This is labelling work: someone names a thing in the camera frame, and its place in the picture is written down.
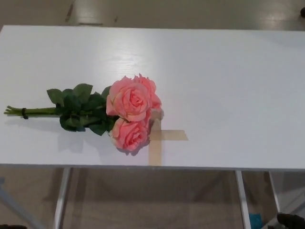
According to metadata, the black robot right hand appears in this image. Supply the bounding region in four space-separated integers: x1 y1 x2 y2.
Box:
277 213 305 229

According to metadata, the pink artificial rose bouquet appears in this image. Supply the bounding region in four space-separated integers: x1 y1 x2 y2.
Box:
3 74 165 156

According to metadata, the teal object on floor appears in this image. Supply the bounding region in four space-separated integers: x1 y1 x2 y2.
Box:
249 213 263 229

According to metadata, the white table brace bar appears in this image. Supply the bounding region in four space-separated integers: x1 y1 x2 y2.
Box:
259 200 305 229

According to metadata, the short beige tape strip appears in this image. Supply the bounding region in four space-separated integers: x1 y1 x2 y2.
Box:
150 129 189 141

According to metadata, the long beige tape strip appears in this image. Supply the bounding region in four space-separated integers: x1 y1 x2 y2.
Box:
148 110 163 166

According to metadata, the white table leg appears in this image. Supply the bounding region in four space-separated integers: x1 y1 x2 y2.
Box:
268 170 282 212
234 169 252 229
54 167 71 229

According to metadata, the grey metal stand bar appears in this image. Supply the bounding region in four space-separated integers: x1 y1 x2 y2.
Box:
0 176 36 229

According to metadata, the dark object on floor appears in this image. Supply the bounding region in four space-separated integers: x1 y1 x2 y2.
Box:
296 0 305 16

